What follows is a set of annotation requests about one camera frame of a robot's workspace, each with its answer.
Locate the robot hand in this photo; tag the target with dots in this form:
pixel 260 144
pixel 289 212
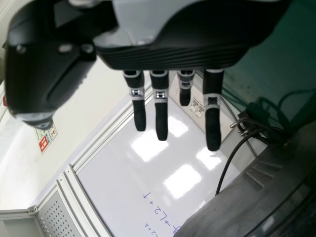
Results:
pixel 172 37

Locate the white socket strip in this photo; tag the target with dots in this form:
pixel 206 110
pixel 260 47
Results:
pixel 197 108

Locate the black plug with metal pins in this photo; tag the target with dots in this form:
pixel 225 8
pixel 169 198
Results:
pixel 249 123

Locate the red and green wall sign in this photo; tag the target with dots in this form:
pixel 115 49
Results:
pixel 45 138

